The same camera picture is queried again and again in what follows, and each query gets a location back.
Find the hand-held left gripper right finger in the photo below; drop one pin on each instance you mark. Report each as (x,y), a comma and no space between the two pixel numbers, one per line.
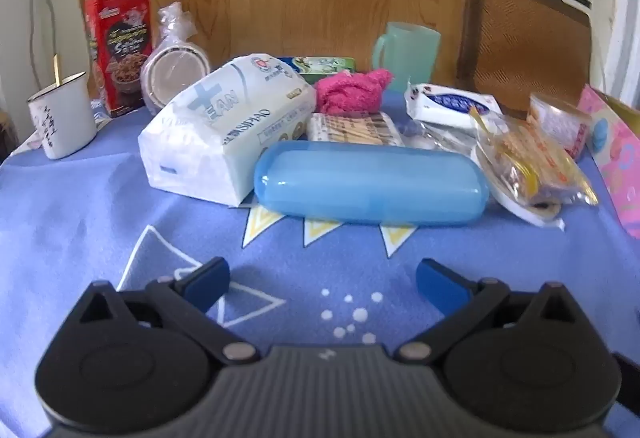
(440,283)

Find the green toothpaste box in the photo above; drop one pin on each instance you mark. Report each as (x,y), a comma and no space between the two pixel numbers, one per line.
(325,66)

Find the wooden stick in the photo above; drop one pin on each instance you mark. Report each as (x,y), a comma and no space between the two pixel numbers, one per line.
(57,68)

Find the blue plastic case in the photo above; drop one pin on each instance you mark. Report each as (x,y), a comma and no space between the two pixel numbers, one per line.
(370,183)

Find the pink tin box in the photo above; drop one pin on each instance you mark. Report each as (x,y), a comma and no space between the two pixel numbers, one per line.
(617,153)

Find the blue printed tablecloth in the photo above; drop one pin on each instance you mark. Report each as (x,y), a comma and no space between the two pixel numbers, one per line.
(100,218)

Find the white enamel mug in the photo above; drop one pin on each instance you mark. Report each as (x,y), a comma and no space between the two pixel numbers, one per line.
(62,118)

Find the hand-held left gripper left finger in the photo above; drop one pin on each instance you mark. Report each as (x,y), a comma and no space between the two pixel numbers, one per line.
(207,280)

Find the pink towel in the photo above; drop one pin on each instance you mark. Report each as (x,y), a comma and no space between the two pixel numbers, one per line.
(350,91)

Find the yellow snack packet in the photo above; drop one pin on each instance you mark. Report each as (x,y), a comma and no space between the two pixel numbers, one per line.
(530,168)

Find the white blue wipes packet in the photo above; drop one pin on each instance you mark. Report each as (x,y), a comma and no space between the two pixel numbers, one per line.
(450,103)

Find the red cereal box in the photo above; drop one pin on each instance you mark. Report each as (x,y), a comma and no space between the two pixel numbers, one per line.
(122,48)

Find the bagged paper plates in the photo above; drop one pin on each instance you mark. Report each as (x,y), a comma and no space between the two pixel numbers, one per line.
(172,63)

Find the brown chair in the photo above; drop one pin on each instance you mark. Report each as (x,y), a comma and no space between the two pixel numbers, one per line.
(520,48)

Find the white tissue pack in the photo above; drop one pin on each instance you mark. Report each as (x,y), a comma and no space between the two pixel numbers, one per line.
(215,133)

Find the mint green cup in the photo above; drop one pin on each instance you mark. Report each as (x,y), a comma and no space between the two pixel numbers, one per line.
(410,53)

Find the red label can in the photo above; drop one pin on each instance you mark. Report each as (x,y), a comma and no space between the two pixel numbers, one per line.
(562,123)

